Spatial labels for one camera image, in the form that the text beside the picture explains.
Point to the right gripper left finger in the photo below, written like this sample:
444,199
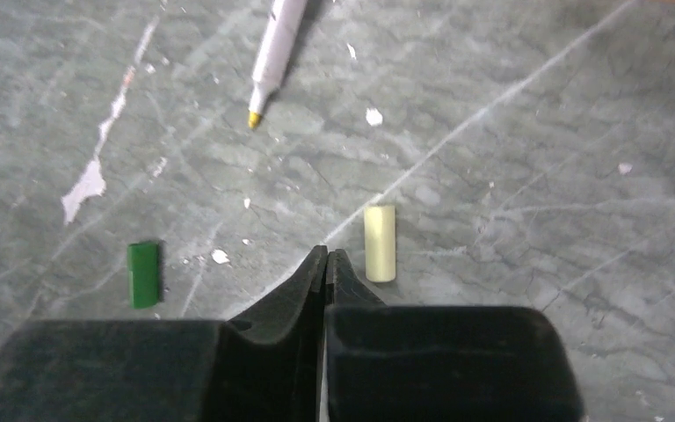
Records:
262,365

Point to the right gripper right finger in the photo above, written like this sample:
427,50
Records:
441,363

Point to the cream pen cap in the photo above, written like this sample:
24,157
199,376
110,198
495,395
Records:
380,243

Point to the green pen cap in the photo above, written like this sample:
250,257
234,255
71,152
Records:
143,274

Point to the white pen pointing up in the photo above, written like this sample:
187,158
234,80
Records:
284,20

